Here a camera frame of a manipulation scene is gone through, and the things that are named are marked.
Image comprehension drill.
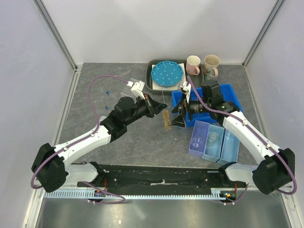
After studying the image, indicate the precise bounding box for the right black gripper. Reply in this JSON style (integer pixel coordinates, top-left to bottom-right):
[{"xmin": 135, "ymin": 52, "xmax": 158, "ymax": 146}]
[{"xmin": 168, "ymin": 92, "xmax": 211, "ymax": 128}]

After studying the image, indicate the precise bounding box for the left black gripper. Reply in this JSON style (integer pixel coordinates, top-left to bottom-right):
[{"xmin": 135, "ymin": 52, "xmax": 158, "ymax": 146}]
[{"xmin": 124, "ymin": 93, "xmax": 167, "ymax": 126}]

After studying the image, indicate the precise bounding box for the brown test tube brush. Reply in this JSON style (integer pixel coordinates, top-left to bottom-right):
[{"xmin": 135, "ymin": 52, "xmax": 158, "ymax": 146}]
[{"xmin": 160, "ymin": 85, "xmax": 172, "ymax": 131}]

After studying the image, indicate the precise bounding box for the clear glass beaker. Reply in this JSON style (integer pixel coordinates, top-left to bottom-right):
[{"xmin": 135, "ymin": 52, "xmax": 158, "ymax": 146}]
[{"xmin": 191, "ymin": 137, "xmax": 204, "ymax": 148}]

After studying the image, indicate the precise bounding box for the small glass stopper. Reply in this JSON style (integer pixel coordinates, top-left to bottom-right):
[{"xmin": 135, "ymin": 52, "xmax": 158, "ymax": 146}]
[{"xmin": 207, "ymin": 132, "xmax": 218, "ymax": 147}]

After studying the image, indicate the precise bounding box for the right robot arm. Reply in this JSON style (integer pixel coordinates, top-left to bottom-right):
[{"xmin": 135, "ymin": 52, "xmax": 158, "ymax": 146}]
[{"xmin": 169, "ymin": 78, "xmax": 297, "ymax": 195}]

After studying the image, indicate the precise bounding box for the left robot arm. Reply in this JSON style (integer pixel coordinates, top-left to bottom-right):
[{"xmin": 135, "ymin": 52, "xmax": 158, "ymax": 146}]
[{"xmin": 31, "ymin": 94, "xmax": 167, "ymax": 192}]

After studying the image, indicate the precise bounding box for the white square plate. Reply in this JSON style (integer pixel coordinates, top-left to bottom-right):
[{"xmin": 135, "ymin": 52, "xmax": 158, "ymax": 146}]
[{"xmin": 149, "ymin": 60, "xmax": 186, "ymax": 92}]

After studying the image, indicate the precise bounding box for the clear test tube rack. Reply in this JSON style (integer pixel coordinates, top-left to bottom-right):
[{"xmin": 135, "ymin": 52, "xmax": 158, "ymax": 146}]
[{"xmin": 120, "ymin": 78, "xmax": 140, "ymax": 99}]

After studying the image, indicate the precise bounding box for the blue polka dot plate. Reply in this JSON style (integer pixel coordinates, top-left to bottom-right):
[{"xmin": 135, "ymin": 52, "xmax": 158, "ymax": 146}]
[{"xmin": 151, "ymin": 60, "xmax": 183, "ymax": 87}]

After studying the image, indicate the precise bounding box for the purple plastic box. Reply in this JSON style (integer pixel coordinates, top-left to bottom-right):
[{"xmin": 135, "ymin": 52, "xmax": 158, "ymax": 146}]
[{"xmin": 188, "ymin": 121, "xmax": 210, "ymax": 158}]

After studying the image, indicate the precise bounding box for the dark grey tray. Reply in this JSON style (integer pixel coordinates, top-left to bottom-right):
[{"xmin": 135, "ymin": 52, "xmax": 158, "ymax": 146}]
[{"xmin": 145, "ymin": 59, "xmax": 205, "ymax": 95}]

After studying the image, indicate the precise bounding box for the light blue box middle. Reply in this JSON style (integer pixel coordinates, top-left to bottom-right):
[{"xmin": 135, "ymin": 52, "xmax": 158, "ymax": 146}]
[{"xmin": 202, "ymin": 124, "xmax": 224, "ymax": 162}]

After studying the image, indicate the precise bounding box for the light blue box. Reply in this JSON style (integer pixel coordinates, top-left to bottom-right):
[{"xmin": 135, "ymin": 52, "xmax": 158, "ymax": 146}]
[
  {"xmin": 217, "ymin": 130, "xmax": 240, "ymax": 165},
  {"xmin": 202, "ymin": 124, "xmax": 224, "ymax": 162}
]

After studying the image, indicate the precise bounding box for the pink mug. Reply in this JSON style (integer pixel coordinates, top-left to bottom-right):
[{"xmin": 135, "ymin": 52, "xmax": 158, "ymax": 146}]
[{"xmin": 186, "ymin": 55, "xmax": 201, "ymax": 76}]

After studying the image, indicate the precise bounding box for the blue-capped test tube far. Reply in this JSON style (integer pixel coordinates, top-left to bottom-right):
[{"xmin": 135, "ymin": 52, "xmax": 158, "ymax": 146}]
[{"xmin": 106, "ymin": 91, "xmax": 117, "ymax": 100}]

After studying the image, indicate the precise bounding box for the blue divided bin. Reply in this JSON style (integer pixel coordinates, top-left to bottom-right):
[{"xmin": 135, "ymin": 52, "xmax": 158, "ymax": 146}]
[{"xmin": 171, "ymin": 84, "xmax": 243, "ymax": 127}]

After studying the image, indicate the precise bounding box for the cream floral mug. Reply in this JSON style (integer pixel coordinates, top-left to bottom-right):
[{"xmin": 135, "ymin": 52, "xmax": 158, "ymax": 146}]
[{"xmin": 203, "ymin": 55, "xmax": 220, "ymax": 80}]

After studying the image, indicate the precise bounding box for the light blue box right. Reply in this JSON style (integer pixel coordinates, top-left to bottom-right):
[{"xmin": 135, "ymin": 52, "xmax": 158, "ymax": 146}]
[{"xmin": 217, "ymin": 130, "xmax": 240, "ymax": 165}]

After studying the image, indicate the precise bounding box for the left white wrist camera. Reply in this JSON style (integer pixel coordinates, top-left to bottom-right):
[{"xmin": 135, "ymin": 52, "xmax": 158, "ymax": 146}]
[{"xmin": 127, "ymin": 81, "xmax": 145, "ymax": 100}]

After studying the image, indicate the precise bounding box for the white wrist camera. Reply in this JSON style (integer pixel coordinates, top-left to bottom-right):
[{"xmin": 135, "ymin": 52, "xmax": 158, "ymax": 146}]
[
  {"xmin": 127, "ymin": 81, "xmax": 145, "ymax": 100},
  {"xmin": 178, "ymin": 81, "xmax": 191, "ymax": 103}
]

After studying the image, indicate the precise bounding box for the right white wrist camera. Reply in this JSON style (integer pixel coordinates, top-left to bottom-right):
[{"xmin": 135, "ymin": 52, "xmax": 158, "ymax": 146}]
[{"xmin": 178, "ymin": 81, "xmax": 191, "ymax": 103}]

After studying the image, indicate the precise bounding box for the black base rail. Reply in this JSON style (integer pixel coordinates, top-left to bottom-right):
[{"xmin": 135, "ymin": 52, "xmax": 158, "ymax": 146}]
[{"xmin": 90, "ymin": 161, "xmax": 246, "ymax": 196}]

